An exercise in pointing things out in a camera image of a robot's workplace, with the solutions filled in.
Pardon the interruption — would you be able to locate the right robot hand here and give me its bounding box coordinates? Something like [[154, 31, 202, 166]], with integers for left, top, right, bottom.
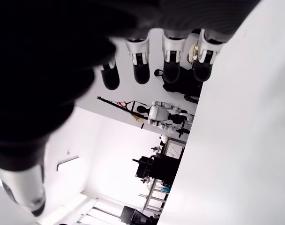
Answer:
[[0, 0, 263, 218]]

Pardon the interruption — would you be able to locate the hanging humanoid robot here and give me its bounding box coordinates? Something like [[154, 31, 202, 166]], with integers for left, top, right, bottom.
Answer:
[[135, 100, 195, 138]]

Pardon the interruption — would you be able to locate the cream round object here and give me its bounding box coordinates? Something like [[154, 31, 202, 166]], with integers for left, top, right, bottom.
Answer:
[[188, 43, 199, 63]]

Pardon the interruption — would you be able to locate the black cabinet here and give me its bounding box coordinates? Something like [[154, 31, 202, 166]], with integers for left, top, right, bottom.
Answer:
[[132, 153, 182, 186]]

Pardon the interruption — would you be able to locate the metal shelf rack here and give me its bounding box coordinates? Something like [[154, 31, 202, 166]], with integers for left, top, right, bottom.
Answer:
[[139, 137, 188, 213]]

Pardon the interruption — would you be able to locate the black crate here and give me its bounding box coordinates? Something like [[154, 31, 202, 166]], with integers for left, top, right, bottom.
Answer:
[[120, 205, 162, 225]]

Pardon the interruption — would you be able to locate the black wheeled gantry frame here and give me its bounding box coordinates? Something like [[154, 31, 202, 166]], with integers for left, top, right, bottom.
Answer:
[[97, 95, 149, 129]]

